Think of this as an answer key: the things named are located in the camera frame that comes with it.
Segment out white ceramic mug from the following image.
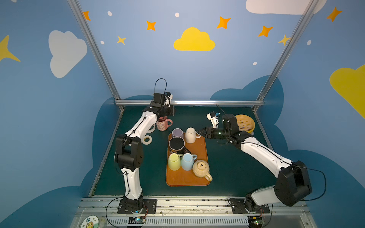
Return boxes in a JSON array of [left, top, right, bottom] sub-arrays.
[[184, 127, 201, 144]]

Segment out pink ghost pattern mug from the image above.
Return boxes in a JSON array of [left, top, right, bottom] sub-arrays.
[[156, 116, 173, 131]]

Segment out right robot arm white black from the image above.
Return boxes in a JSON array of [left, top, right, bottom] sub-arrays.
[[198, 112, 312, 213]]

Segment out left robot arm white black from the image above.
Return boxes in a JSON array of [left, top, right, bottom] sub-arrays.
[[114, 92, 175, 214]]

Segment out purple ceramic mug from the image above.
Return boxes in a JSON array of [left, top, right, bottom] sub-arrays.
[[172, 128, 184, 139]]

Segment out black patterned mug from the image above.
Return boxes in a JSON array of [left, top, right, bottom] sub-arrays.
[[168, 136, 186, 154]]

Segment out light blue ceramic mug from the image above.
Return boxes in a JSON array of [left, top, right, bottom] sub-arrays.
[[181, 153, 198, 171]]

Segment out yellow-green ceramic mug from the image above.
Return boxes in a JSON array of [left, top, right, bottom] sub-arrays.
[[167, 153, 182, 171]]

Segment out large patterned tape roll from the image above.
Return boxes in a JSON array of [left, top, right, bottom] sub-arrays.
[[147, 124, 156, 134]]

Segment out yellow bamboo steamer basket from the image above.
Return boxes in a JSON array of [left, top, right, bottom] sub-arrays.
[[235, 115, 255, 135]]

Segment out small white tape roll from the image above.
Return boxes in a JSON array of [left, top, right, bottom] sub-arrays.
[[142, 135, 152, 145]]

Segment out beige ceramic teapot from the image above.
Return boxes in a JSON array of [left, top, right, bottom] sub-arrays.
[[192, 160, 213, 181]]

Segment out orange rectangular tray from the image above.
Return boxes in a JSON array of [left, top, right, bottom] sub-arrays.
[[166, 137, 210, 187]]

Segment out right controller circuit board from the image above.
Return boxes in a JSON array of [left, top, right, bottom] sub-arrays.
[[247, 217, 264, 228]]

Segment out controller circuit board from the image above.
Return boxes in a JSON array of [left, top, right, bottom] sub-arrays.
[[128, 217, 146, 226], [247, 217, 264, 228]]

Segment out left controller circuit board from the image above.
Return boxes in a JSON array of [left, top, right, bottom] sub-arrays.
[[128, 217, 146, 226]]

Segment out round green white sticker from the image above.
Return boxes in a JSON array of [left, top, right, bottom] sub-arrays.
[[80, 215, 99, 228]]

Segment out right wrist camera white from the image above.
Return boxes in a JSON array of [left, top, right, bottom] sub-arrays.
[[207, 112, 220, 129]]

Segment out left camera black cable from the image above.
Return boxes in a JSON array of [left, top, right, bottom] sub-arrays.
[[153, 78, 168, 95]]

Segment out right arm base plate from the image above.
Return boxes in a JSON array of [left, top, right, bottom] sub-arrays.
[[228, 198, 271, 214]]

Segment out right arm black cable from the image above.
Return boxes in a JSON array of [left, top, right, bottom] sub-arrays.
[[299, 165, 327, 201]]

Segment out aluminium front rail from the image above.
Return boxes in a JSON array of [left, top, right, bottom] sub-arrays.
[[70, 196, 317, 228]]

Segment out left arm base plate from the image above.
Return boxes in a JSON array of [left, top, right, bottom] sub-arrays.
[[117, 198, 157, 215]]

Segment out aluminium frame left post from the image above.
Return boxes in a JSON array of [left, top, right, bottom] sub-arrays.
[[67, 0, 120, 102]]

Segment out aluminium frame post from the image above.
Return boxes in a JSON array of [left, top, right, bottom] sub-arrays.
[[67, 0, 120, 102], [252, 0, 320, 113]]

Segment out aluminium frame right post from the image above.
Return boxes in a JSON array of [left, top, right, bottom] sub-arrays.
[[252, 0, 320, 113]]

